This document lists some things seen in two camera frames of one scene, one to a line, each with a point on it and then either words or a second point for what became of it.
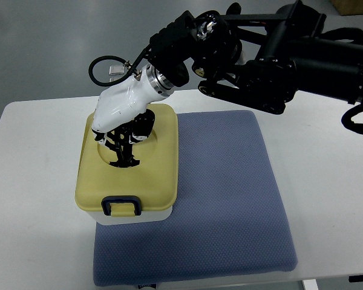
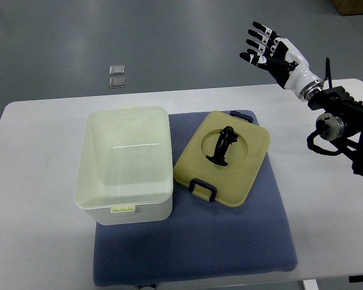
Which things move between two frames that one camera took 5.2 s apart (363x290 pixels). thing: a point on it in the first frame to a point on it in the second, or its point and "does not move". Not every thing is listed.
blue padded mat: x=228 y=219 does not move
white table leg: x=310 y=284 does not move
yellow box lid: x=154 y=179 to x=222 y=157
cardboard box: x=350 y=7 does not move
